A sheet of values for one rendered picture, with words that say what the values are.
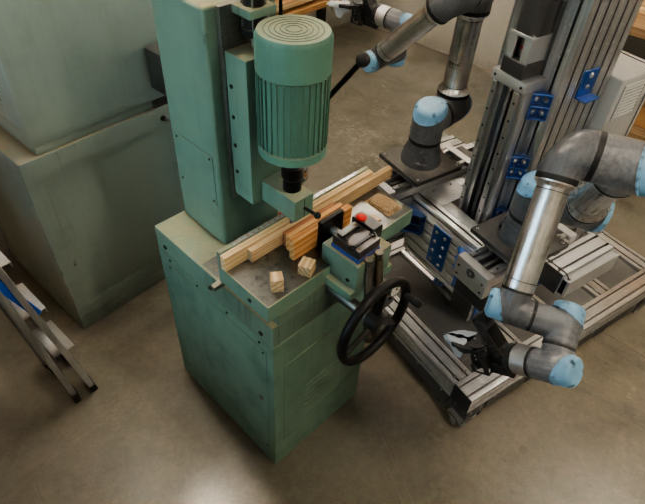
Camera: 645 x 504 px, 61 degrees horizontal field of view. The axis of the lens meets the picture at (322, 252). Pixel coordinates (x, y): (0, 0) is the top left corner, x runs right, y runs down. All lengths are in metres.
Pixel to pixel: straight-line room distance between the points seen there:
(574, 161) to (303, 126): 0.61
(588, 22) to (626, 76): 0.34
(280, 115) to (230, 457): 1.36
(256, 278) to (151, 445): 1.00
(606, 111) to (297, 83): 1.15
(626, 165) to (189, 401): 1.75
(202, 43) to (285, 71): 0.25
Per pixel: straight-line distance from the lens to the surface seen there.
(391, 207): 1.73
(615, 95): 2.04
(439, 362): 2.22
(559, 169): 1.35
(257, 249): 1.52
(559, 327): 1.39
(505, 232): 1.83
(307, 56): 1.23
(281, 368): 1.69
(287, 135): 1.32
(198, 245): 1.75
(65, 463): 2.34
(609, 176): 1.37
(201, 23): 1.37
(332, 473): 2.18
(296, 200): 1.47
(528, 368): 1.40
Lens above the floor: 1.99
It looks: 44 degrees down
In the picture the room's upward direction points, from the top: 4 degrees clockwise
